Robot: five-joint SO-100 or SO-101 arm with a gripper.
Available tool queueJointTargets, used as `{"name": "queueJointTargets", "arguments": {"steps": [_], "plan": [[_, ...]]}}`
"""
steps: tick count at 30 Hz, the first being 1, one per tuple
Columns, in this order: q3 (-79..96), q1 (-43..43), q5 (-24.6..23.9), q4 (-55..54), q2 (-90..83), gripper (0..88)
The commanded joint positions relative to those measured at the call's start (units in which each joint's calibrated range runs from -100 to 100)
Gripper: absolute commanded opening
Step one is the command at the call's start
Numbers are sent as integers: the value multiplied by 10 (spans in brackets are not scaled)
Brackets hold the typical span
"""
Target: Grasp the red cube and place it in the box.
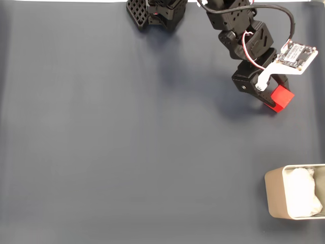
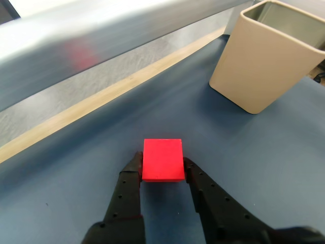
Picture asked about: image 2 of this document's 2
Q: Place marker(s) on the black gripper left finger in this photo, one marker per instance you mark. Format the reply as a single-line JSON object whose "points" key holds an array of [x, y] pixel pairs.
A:
{"points": [[124, 203]]}

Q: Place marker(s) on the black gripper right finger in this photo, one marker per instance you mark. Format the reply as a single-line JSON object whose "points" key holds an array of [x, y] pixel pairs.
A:
{"points": [[218, 216]]}

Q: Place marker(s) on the red cube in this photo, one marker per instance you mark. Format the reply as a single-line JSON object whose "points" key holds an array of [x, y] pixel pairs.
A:
{"points": [[162, 160]]}

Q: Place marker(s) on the beige plastic box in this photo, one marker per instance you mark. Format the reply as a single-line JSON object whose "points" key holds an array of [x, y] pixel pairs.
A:
{"points": [[254, 71]]}

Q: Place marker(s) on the dark blue mat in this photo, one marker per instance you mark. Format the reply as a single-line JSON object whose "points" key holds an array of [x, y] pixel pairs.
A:
{"points": [[228, 152]]}

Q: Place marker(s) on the black office chair base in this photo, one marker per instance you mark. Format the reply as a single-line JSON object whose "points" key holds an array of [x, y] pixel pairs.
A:
{"points": [[319, 77]]}

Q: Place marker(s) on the black pole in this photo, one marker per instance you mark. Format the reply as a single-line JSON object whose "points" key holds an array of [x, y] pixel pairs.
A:
{"points": [[7, 11]]}

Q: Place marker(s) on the silver padded rail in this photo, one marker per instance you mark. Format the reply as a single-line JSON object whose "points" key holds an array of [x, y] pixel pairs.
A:
{"points": [[76, 38]]}

